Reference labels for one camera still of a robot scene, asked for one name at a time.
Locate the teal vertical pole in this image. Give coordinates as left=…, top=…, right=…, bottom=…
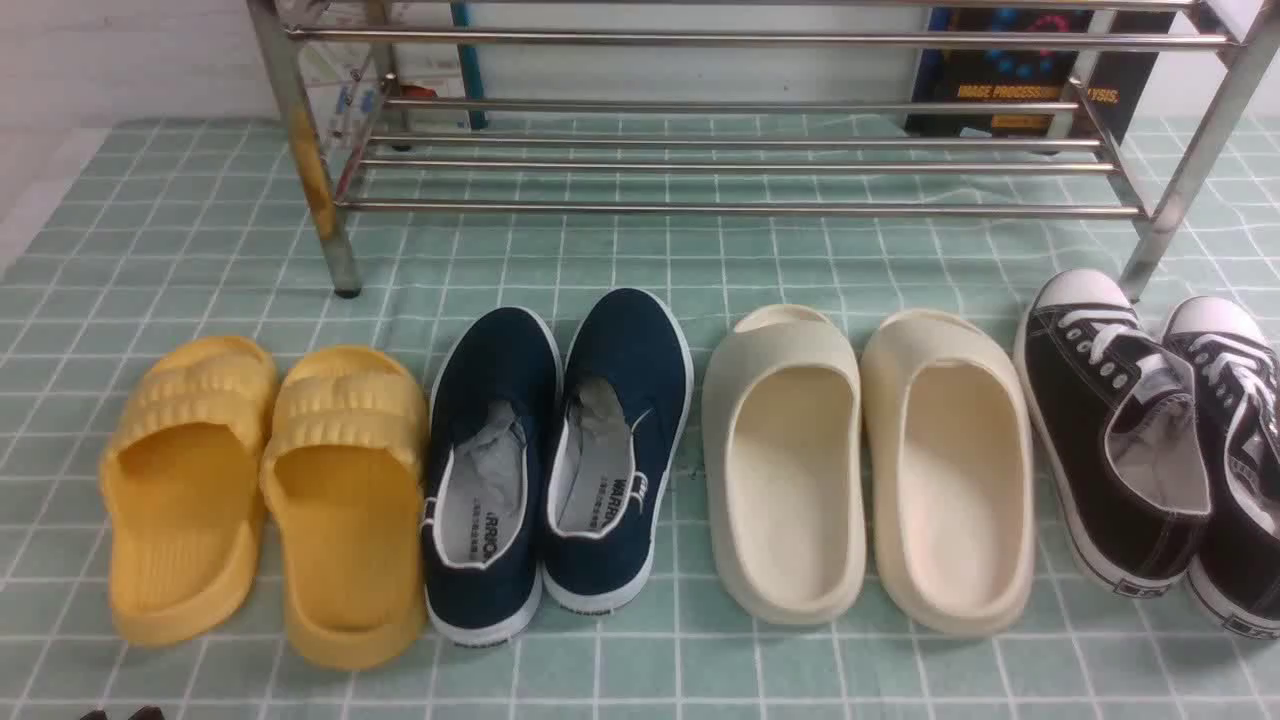
left=451, top=3, right=489, bottom=131

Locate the green checked tablecloth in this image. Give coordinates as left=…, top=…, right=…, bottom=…
left=3, top=120, right=1277, bottom=719

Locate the steel shoe rack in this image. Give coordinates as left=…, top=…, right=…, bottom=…
left=247, top=1, right=1277, bottom=299

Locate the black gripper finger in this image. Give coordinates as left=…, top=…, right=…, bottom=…
left=129, top=705, right=165, bottom=720

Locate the dark image processing book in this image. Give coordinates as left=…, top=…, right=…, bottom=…
left=905, top=6, right=1157, bottom=141

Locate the right yellow rubber slipper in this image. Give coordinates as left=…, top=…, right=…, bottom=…
left=260, top=345, right=429, bottom=670

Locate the right cream foam slipper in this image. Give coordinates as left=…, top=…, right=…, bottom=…
left=861, top=307, right=1036, bottom=635

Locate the black canvas sneaker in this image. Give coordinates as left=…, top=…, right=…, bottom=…
left=1162, top=296, right=1279, bottom=639
left=1014, top=268, right=1212, bottom=600

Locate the left navy canvas shoe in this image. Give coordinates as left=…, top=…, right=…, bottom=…
left=419, top=306, right=562, bottom=648

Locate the yellow rubber slipper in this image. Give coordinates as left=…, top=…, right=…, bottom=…
left=260, top=345, right=429, bottom=670
left=99, top=336, right=278, bottom=647

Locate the right navy canvas shoe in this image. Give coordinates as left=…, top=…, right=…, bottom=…
left=541, top=288, right=694, bottom=615

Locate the white printed box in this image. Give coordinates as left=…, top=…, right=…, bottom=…
left=276, top=1, right=465, bottom=152

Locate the navy canvas shoe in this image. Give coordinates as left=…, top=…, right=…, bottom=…
left=419, top=306, right=562, bottom=648
left=541, top=288, right=694, bottom=615

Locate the left cream foam slipper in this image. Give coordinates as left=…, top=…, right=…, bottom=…
left=701, top=304, right=867, bottom=626

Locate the left yellow rubber slipper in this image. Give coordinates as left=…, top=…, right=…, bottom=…
left=99, top=336, right=278, bottom=647

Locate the cream foam slipper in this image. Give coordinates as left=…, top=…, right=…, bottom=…
left=701, top=304, right=867, bottom=626
left=861, top=307, right=1036, bottom=635

